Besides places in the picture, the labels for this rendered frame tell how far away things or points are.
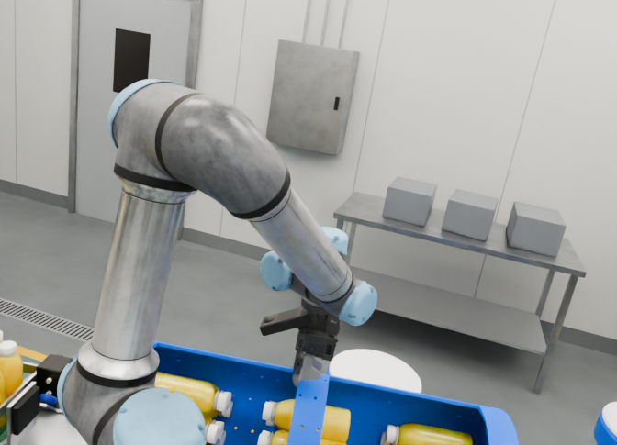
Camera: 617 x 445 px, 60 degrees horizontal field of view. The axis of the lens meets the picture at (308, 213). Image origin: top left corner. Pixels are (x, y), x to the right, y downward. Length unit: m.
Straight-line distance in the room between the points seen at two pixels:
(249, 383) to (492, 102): 3.30
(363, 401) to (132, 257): 0.81
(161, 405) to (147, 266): 0.19
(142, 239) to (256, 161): 0.20
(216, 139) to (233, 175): 0.05
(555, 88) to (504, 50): 0.46
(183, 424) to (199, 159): 0.35
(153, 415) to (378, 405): 0.75
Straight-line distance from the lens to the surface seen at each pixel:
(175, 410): 0.79
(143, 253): 0.75
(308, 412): 1.18
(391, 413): 1.43
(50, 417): 1.61
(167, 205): 0.74
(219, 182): 0.63
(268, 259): 0.97
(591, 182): 4.44
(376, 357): 1.75
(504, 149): 4.33
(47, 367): 1.66
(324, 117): 4.22
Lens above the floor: 1.93
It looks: 17 degrees down
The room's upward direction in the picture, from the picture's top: 9 degrees clockwise
